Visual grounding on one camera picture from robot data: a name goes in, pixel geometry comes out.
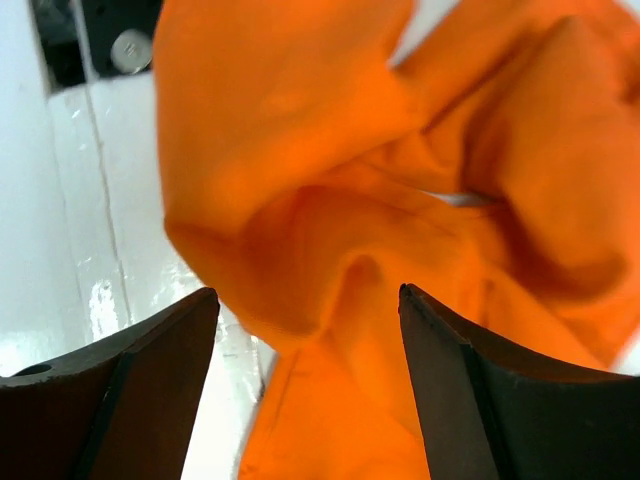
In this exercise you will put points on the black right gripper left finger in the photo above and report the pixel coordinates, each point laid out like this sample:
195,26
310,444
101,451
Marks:
123,407

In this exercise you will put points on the orange trousers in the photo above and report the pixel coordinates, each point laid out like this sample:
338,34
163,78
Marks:
305,178

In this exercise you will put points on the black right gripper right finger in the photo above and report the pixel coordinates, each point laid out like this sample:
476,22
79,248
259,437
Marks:
492,409

